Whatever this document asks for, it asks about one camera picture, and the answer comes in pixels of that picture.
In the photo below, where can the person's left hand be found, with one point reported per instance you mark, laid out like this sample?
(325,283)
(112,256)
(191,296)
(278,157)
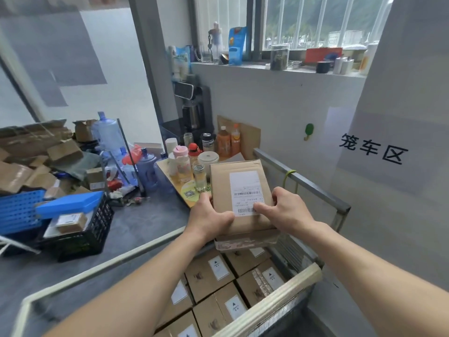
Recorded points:
(210,221)

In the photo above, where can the person's right hand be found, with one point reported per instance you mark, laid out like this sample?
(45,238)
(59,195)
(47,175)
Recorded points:
(294,214)

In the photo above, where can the small parcel white label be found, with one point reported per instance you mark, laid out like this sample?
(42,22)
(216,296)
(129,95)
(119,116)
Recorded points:
(221,186)

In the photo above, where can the person's left forearm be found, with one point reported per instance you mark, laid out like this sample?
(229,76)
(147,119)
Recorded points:
(133,294)

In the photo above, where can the person's right forearm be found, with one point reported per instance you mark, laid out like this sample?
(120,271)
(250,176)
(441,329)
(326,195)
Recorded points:
(379,284)

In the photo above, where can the heap of cartons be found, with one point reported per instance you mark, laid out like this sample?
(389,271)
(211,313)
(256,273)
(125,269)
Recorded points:
(35,154)

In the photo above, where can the yellow-green round sticker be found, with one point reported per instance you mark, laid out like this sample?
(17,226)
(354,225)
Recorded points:
(189,193)

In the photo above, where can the clear glass jar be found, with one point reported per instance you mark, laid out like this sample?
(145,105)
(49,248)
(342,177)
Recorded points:
(199,178)

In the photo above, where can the white lid drink cup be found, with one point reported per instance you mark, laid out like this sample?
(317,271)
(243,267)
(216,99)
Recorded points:
(207,161)

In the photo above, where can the pink lid clear tumbler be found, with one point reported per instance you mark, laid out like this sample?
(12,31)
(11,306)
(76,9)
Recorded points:
(182,164)

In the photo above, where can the blue water jug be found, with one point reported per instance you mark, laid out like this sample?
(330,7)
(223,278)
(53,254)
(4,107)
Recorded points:
(165,175)
(147,171)

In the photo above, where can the white plastic cup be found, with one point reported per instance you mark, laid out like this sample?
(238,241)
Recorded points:
(172,164)

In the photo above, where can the white paper sheet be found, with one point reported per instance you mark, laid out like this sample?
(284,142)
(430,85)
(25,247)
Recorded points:
(236,158)

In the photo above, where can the small yellow table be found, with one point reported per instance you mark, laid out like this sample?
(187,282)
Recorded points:
(165,168)

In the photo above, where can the red lid bottle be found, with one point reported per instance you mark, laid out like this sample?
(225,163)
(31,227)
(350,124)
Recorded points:
(194,150)

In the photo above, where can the brown tea bottle white cap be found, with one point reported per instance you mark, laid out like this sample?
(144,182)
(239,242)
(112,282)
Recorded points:
(223,143)

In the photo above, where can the black lid steel flask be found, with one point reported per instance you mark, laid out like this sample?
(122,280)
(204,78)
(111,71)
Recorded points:
(208,142)

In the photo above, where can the orange drink bottle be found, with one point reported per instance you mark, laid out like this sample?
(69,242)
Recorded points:
(235,142)

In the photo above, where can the heap of mixed rubbish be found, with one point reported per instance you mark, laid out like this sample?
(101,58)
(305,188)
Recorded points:
(129,200)

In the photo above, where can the red plastic object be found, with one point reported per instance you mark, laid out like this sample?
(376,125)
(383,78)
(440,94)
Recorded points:
(132,156)

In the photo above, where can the upright brown carton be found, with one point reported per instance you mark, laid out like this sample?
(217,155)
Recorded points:
(95,178)

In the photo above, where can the black plastic crate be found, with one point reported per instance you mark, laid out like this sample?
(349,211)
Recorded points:
(84,242)
(21,242)

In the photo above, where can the large pale blue jug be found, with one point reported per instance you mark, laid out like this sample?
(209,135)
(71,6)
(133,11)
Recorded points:
(108,133)

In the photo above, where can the small brown carton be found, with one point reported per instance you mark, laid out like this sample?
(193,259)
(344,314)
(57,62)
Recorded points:
(72,222)

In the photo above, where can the blue plastic box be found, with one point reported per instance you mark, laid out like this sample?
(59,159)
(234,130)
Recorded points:
(70,205)

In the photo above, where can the dark mug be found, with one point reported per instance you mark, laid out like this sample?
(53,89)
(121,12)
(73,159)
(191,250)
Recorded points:
(323,67)

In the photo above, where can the white small bottle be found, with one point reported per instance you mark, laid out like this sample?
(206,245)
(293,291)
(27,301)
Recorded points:
(342,65)

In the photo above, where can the dark lid glass jar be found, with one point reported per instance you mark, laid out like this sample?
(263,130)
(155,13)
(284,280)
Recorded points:
(279,57)

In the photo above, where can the pale blue plastic bag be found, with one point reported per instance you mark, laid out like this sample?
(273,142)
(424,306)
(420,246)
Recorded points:
(180,63)

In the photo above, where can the small dark round dish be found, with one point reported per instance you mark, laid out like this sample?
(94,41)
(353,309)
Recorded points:
(224,59)

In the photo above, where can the clear glass kettle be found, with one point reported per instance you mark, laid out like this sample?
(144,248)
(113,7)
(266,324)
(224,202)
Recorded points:
(203,54)

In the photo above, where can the cream tall bottle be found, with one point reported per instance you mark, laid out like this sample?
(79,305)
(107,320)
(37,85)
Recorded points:
(368,59)

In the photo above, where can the blue detergent bottle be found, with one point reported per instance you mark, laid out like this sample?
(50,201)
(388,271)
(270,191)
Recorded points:
(236,45)

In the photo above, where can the blue perforated plastic crate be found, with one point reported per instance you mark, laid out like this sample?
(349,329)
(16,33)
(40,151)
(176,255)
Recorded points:
(19,210)

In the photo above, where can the aluminium-framed window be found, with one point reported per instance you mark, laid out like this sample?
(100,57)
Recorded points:
(308,21)

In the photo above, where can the green popsicle wall hook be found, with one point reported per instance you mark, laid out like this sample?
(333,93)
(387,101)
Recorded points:
(309,129)

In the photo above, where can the wall sign with black characters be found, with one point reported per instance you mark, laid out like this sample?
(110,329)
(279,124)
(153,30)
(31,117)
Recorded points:
(372,150)

